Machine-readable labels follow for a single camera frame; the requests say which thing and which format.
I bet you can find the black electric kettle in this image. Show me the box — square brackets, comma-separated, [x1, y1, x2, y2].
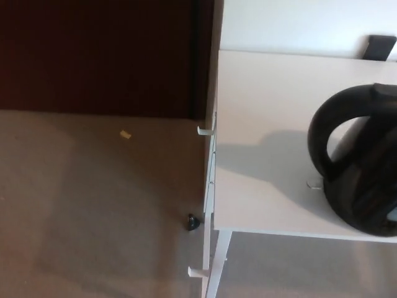
[306, 82, 397, 238]

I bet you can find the small black floor stopper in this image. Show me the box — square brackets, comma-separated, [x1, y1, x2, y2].
[185, 213, 201, 232]

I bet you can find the dark brown wooden door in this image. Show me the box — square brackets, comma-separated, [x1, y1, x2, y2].
[0, 0, 215, 120]

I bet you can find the white cabinet front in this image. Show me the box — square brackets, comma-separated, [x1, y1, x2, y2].
[221, 0, 397, 61]

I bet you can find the black rectangular wall plate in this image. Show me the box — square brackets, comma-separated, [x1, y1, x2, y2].
[362, 35, 397, 61]

